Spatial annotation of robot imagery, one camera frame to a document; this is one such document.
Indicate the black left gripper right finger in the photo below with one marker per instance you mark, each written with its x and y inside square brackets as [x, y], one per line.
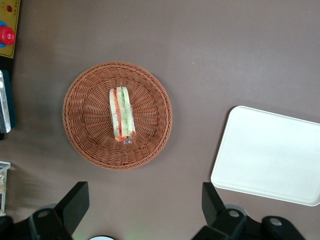
[215, 212]

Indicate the red emergency stop button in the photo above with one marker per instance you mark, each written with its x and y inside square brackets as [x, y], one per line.
[7, 36]

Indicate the cream plastic tray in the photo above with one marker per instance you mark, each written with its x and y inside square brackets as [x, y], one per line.
[267, 155]

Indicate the bagged rice cracker snack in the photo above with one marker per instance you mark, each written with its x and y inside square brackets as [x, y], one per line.
[2, 185]

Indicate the black machine with yellow panel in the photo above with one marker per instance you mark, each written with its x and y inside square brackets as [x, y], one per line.
[10, 62]

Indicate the brown round wicker basket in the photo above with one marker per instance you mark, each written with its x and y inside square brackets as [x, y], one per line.
[87, 120]

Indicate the vegetable sandwich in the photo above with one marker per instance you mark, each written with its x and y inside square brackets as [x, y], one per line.
[122, 113]

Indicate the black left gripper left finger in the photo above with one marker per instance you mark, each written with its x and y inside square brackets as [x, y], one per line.
[72, 207]

